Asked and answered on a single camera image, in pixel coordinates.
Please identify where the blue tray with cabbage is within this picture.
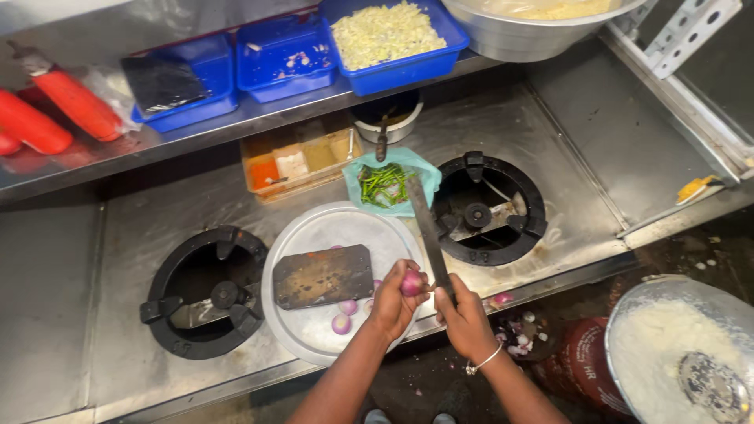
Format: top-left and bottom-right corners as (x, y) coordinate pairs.
(319, 0), (471, 97)

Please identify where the half-peeled red onion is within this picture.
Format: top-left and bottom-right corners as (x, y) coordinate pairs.
(401, 270), (425, 298)

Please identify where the blue tray nearly empty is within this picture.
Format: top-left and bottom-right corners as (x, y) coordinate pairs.
(235, 12), (338, 104)

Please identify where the person's left hand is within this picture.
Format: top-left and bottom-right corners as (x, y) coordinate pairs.
(368, 259), (434, 342)

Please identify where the steel skimmer ladle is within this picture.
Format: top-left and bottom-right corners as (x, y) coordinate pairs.
(677, 351), (753, 424)

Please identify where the green plastic bag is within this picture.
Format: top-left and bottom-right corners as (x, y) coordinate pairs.
(342, 147), (443, 218)

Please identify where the slotted metal angle bracket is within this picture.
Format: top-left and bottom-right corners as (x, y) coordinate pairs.
(644, 0), (743, 81)

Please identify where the silver bracelet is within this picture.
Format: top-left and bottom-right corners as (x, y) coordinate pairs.
(465, 342), (504, 376)

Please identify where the ladle with dark handle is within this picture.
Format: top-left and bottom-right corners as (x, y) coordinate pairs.
(375, 108), (398, 163)

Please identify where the bowl of onion peels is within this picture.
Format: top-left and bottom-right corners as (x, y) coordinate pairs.
(491, 306), (558, 362)

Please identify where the clear plastic bag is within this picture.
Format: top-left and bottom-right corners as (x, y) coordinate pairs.
(81, 64), (143, 134)

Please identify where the large pot of rice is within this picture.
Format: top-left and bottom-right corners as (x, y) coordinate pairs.
(604, 274), (754, 424)

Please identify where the dark worn cutting board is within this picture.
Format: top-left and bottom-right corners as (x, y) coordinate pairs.
(272, 244), (375, 311)

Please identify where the person's right hand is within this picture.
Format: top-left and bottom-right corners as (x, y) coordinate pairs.
(434, 272), (501, 363)

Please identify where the red gas cylinder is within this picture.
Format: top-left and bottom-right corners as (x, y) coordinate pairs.
(532, 317), (635, 420)

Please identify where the small steel pot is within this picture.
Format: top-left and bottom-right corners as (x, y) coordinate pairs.
(351, 90), (424, 146)

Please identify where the bunch of green chillies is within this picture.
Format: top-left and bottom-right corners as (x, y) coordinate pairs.
(357, 163), (417, 208)

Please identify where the yellow scrub brush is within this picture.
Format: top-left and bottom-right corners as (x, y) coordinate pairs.
(675, 174), (726, 206)

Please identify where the round steel plate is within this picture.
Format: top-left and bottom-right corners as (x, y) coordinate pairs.
(261, 201), (425, 367)

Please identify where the chopped cabbage heap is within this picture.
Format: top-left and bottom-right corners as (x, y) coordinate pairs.
(330, 0), (448, 72)

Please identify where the blue tray with black bag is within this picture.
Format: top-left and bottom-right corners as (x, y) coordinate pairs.
(130, 33), (240, 134)

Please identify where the long steel knife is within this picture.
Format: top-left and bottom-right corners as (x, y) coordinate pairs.
(404, 172), (458, 304)

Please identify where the black cast iron burner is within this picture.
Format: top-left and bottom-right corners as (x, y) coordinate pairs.
(139, 225), (269, 360)
(431, 151), (548, 267)

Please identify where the red bottle with dark cap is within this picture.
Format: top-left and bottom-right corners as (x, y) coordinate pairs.
(7, 40), (125, 143)

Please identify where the black plastic bag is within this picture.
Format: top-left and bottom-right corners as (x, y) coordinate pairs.
(120, 55), (211, 117)

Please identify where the spice box with compartments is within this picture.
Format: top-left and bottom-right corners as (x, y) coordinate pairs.
(240, 126), (364, 205)

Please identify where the steel shelf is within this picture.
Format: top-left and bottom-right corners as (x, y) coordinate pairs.
(0, 0), (507, 207)

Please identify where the large steel bowl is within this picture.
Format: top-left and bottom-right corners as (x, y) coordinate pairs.
(440, 0), (649, 64)

